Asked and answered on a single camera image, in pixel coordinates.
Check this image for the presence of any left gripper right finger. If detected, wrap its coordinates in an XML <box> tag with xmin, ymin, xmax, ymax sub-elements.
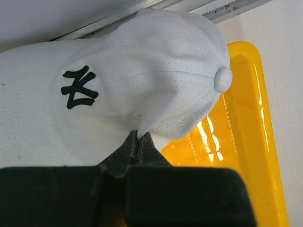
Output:
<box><xmin>125</xmin><ymin>133</ymin><xmax>257</xmax><ymax>227</ymax></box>

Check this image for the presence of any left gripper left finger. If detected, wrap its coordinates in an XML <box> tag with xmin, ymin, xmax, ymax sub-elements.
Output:
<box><xmin>0</xmin><ymin>131</ymin><xmax>138</xmax><ymax>227</ymax></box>

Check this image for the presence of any white NY baseball cap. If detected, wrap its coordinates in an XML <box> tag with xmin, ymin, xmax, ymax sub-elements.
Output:
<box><xmin>0</xmin><ymin>10</ymin><xmax>232</xmax><ymax>167</ymax></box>

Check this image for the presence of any yellow plastic tray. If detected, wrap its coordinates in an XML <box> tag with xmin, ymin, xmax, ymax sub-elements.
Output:
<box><xmin>162</xmin><ymin>41</ymin><xmax>289</xmax><ymax>227</ymax></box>

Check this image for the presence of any aluminium front rail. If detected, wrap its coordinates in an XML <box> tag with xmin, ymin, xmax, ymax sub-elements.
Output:
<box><xmin>53</xmin><ymin>0</ymin><xmax>269</xmax><ymax>41</ymax></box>

